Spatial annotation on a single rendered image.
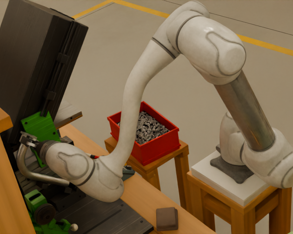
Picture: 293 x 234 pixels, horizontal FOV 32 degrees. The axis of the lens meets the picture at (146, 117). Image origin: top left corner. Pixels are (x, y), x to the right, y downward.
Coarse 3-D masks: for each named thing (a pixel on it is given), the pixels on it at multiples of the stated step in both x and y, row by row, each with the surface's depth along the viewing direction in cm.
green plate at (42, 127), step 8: (40, 112) 196; (48, 112) 198; (24, 120) 193; (32, 120) 195; (40, 120) 197; (48, 120) 199; (24, 128) 194; (32, 128) 196; (40, 128) 197; (48, 128) 199; (40, 136) 198; (48, 136) 200; (56, 136) 202; (40, 160) 200
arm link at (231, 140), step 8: (224, 120) 200; (232, 120) 197; (224, 128) 200; (232, 128) 197; (224, 136) 201; (232, 136) 197; (240, 136) 195; (224, 144) 203; (232, 144) 198; (240, 144) 195; (224, 152) 206; (232, 152) 200; (224, 160) 209; (232, 160) 205; (240, 160) 198
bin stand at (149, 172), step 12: (108, 144) 254; (132, 156) 242; (168, 156) 239; (180, 156) 247; (132, 168) 244; (144, 168) 234; (156, 168) 237; (180, 168) 249; (156, 180) 241; (180, 180) 255; (180, 192) 261; (180, 204) 267
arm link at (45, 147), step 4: (52, 140) 172; (44, 144) 171; (48, 144) 169; (52, 144) 168; (44, 148) 169; (48, 148) 167; (40, 152) 171; (44, 152) 168; (40, 156) 171; (44, 156) 168; (44, 160) 169
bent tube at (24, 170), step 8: (32, 136) 192; (24, 152) 192; (16, 160) 192; (24, 160) 193; (24, 168) 193; (32, 176) 195; (40, 176) 197; (48, 176) 199; (56, 184) 202; (64, 184) 203
